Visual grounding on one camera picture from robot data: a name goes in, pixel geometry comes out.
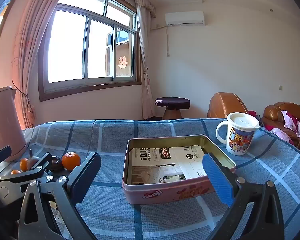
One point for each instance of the pink metal tin box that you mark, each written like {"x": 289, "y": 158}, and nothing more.
{"x": 165, "y": 192}

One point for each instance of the pink floral cloth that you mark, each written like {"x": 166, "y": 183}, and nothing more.
{"x": 297, "y": 126}

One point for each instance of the wide pink curtain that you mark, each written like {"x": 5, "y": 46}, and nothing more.
{"x": 27, "y": 42}

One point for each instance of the dark brown water chestnut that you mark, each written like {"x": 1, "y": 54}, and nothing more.
{"x": 57, "y": 164}

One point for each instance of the purple round fruit with stem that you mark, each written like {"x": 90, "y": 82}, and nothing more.
{"x": 33, "y": 162}

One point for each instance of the newspaper lining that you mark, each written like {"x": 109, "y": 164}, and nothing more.
{"x": 165, "y": 165}

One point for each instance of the blue plaid tablecloth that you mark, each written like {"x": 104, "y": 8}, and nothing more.
{"x": 115, "y": 135}

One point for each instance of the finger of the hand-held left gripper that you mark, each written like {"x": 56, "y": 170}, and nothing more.
{"x": 35, "y": 171}
{"x": 3, "y": 155}

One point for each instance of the pink electric kettle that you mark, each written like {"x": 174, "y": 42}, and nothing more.
{"x": 7, "y": 125}

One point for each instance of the white air conditioner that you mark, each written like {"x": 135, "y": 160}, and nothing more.
{"x": 185, "y": 18}

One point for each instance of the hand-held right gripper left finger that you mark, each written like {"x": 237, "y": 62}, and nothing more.
{"x": 86, "y": 175}

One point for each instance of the brown leather sofa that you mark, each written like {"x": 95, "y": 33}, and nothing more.
{"x": 273, "y": 112}

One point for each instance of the brown framed sliding window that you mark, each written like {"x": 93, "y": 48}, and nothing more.
{"x": 70, "y": 47}

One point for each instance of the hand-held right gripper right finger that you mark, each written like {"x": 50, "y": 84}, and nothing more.
{"x": 217, "y": 180}

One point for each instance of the large orange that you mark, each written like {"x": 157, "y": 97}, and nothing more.
{"x": 71, "y": 161}

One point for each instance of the white cartoon mug with lid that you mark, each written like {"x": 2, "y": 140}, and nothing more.
{"x": 240, "y": 140}

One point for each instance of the narrow pink curtain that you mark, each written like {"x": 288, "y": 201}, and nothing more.
{"x": 146, "y": 92}

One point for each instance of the brown leather armchair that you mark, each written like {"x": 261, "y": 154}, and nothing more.
{"x": 225, "y": 105}

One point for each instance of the curtain tieback tassel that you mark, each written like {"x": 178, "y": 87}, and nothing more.
{"x": 29, "y": 107}

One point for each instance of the red window decal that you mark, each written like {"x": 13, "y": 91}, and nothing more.
{"x": 122, "y": 62}

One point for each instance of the round purple cushioned stool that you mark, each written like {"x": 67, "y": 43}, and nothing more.
{"x": 172, "y": 103}

